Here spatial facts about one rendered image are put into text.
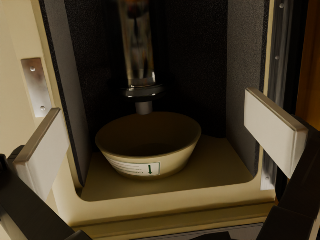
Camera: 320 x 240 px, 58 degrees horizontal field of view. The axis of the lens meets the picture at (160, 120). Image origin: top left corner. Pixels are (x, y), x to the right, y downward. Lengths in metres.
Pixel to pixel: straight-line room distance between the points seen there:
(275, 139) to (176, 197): 0.28
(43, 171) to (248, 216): 0.34
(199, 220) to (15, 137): 0.62
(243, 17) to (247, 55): 0.05
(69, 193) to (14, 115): 0.49
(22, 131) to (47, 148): 0.72
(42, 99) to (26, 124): 0.52
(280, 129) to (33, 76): 0.28
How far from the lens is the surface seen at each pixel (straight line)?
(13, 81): 0.85
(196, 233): 0.44
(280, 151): 0.17
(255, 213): 0.46
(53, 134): 0.19
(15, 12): 0.36
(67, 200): 0.44
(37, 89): 0.37
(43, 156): 0.17
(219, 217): 0.45
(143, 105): 0.46
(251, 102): 0.20
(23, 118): 0.88
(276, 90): 0.40
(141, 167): 0.42
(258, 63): 0.39
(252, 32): 0.40
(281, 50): 0.39
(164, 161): 0.42
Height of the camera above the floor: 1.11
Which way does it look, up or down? 23 degrees up
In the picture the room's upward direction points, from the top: 175 degrees clockwise
